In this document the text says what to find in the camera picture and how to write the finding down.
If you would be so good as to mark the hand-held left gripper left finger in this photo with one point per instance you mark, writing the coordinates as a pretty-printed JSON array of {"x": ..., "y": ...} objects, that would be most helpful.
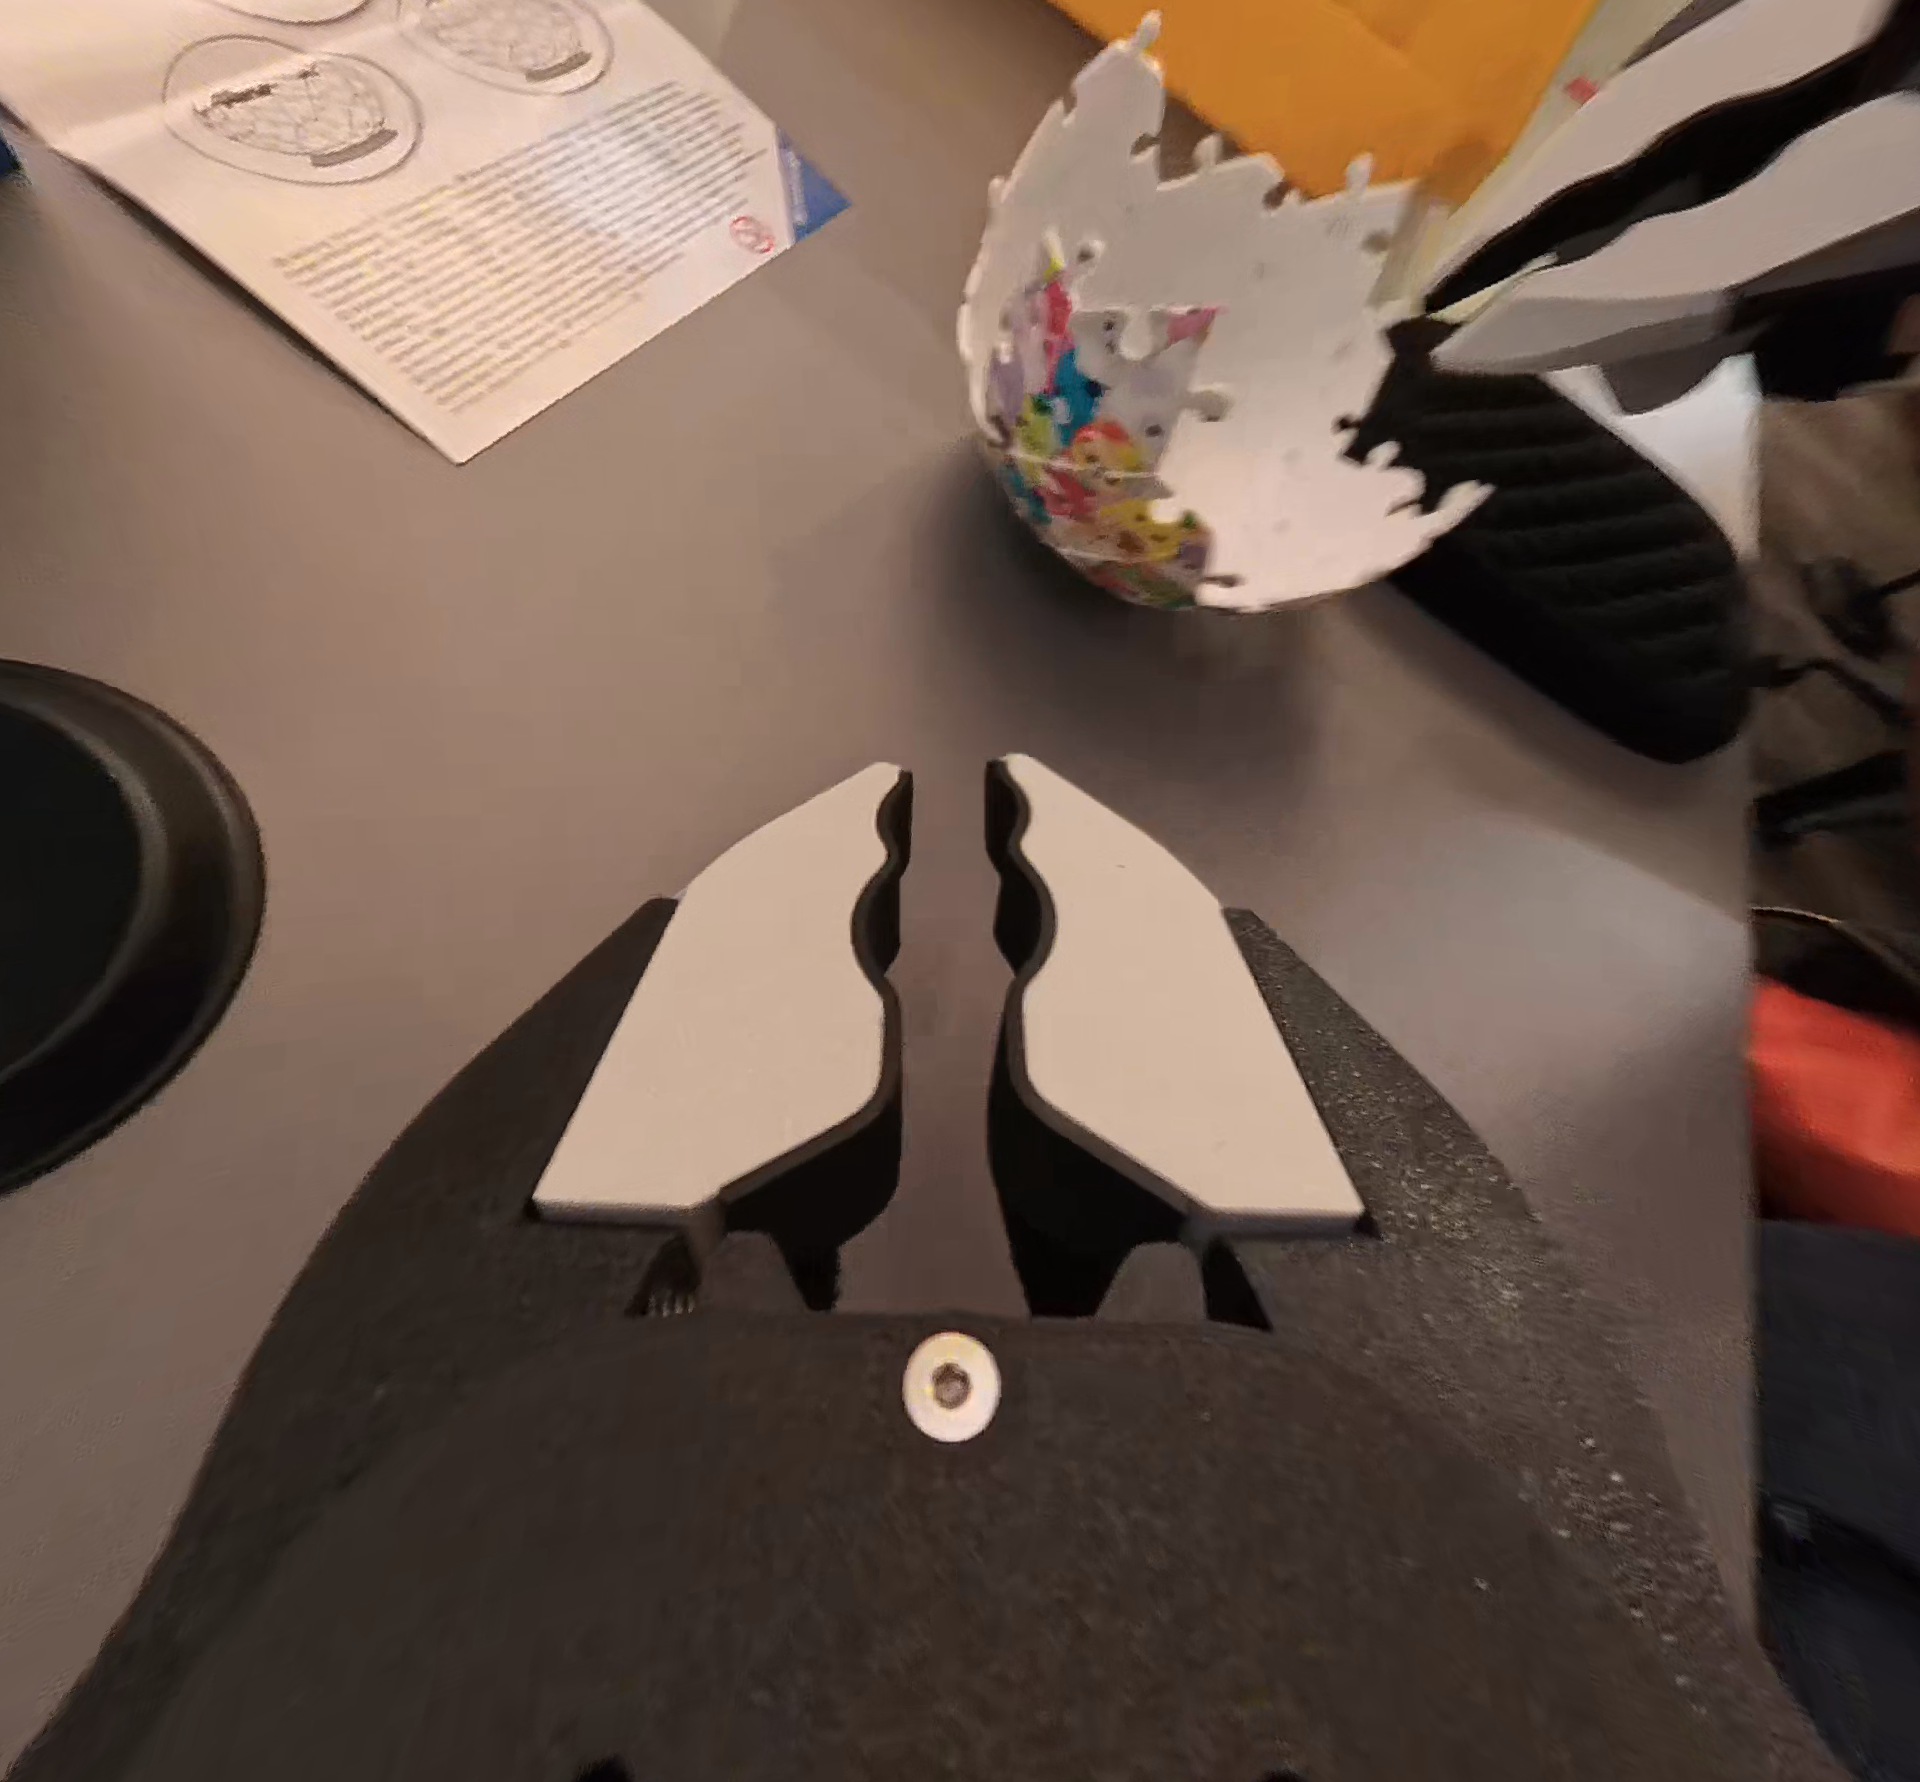
[{"x": 719, "y": 1018}]

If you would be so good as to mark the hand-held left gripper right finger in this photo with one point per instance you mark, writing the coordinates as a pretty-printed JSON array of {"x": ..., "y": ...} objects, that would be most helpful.
[{"x": 1154, "y": 1018}]

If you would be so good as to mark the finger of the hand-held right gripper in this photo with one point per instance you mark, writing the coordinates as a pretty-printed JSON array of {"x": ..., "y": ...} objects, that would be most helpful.
[
  {"x": 1771, "y": 222},
  {"x": 1739, "y": 59}
]

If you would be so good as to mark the partly built puzzle ball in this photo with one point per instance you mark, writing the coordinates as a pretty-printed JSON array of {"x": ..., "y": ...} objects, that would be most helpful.
[{"x": 1291, "y": 359}]

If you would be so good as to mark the black round desk grommet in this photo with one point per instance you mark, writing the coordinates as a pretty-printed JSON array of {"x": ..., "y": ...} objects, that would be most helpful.
[{"x": 179, "y": 912}]

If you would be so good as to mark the orange fabric item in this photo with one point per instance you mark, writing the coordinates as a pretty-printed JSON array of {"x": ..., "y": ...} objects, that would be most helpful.
[{"x": 1838, "y": 1108}]

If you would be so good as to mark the person's dark blue clothing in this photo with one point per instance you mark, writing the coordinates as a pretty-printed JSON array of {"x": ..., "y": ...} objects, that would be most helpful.
[{"x": 1845, "y": 1362}]

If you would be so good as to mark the white instruction leaflet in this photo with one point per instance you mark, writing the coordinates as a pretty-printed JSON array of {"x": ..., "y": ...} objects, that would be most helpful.
[{"x": 495, "y": 209}]

